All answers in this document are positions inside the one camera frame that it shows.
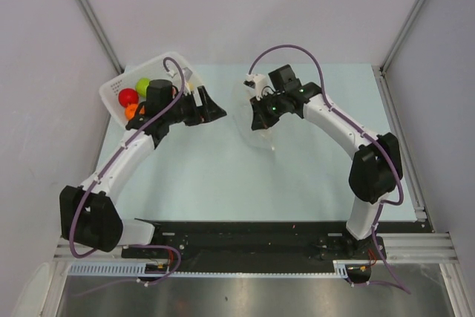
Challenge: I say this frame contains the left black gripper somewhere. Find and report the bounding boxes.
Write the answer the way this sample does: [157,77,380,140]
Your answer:
[163,86,226,127]

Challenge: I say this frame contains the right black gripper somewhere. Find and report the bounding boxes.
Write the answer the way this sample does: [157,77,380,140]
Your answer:
[250,91,286,131]

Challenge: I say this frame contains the clear dotted zip bag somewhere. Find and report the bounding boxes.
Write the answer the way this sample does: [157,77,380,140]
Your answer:
[232,82,275,151]

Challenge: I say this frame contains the white plastic basket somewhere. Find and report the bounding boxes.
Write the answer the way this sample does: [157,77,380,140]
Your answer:
[99,51,202,130]

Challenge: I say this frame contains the light green apple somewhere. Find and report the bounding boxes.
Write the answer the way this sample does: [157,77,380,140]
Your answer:
[135,77,151,97]

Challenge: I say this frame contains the red apple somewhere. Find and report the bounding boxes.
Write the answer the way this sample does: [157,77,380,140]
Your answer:
[117,88,140,108]

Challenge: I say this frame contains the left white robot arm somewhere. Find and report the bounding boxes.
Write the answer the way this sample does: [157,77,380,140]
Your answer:
[59,79,227,258]

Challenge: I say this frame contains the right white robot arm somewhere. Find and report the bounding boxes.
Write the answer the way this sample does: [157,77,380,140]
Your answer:
[244,65,403,258]

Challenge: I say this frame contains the orange fruit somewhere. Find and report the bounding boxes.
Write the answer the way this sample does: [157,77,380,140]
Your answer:
[125,102,145,120]

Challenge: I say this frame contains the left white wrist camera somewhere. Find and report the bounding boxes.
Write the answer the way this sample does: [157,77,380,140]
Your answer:
[167,67,203,107]

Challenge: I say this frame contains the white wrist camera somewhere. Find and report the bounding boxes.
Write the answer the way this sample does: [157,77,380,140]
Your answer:
[167,67,203,107]
[243,73,268,99]

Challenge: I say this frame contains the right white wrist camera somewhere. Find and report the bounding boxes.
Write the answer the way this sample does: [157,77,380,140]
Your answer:
[243,73,268,99]

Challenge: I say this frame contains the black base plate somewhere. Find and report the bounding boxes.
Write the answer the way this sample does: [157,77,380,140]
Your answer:
[121,220,433,273]

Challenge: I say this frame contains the white slotted cable duct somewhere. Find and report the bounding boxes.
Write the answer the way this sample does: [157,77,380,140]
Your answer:
[68,261,347,278]

